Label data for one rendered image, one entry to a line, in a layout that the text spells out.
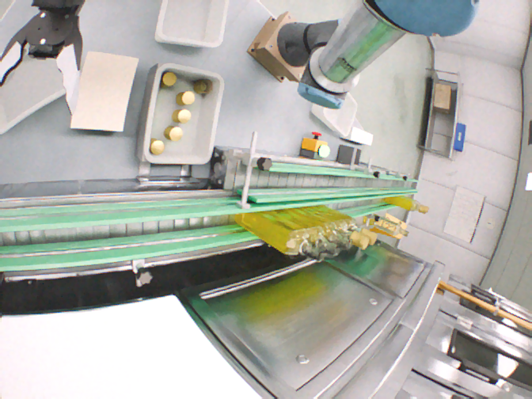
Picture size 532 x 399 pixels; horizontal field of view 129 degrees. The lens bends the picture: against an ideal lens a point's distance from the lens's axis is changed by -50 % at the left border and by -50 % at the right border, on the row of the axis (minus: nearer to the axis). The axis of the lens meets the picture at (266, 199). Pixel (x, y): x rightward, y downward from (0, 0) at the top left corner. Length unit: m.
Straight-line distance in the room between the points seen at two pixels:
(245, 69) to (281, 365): 0.74
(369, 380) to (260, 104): 0.77
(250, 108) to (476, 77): 6.46
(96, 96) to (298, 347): 0.61
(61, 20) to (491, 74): 7.03
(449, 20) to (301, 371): 0.50
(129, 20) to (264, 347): 0.75
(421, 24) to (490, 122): 6.29
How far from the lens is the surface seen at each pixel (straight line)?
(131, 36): 0.65
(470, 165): 6.33
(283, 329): 0.49
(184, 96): 0.59
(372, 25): 0.35
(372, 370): 0.48
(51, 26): 0.36
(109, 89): 0.54
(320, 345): 0.48
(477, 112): 6.58
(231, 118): 0.73
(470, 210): 6.32
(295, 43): 0.71
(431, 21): 0.28
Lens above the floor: 1.36
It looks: 44 degrees down
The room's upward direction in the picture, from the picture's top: 115 degrees clockwise
